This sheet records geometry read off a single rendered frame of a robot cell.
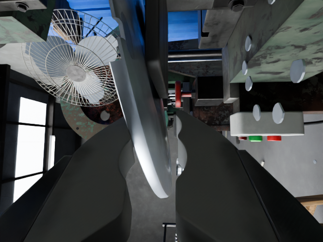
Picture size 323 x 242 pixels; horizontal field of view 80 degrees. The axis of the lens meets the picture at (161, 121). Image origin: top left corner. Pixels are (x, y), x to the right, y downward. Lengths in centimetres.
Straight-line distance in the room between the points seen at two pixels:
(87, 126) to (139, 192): 566
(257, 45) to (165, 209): 703
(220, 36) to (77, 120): 147
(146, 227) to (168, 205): 107
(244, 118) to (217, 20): 20
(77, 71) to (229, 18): 89
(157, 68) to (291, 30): 16
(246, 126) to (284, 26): 23
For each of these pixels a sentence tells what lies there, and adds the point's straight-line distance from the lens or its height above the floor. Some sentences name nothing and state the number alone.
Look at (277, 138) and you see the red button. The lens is 49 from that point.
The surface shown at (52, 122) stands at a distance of 605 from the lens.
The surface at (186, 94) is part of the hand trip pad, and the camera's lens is 55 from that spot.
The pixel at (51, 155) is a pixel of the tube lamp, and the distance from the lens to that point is 410.
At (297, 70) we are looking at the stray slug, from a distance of 22.
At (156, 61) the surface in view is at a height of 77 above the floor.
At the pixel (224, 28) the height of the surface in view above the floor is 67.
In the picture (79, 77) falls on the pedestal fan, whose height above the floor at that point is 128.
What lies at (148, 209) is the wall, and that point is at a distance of 729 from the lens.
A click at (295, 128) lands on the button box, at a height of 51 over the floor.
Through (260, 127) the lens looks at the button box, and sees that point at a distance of 45.
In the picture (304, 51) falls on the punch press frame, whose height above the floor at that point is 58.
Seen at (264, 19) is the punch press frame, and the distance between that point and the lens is 30.
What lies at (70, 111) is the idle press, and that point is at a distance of 179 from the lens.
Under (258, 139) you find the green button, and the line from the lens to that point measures 48.
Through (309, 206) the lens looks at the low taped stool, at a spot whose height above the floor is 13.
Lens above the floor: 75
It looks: 5 degrees up
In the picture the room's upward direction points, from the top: 91 degrees counter-clockwise
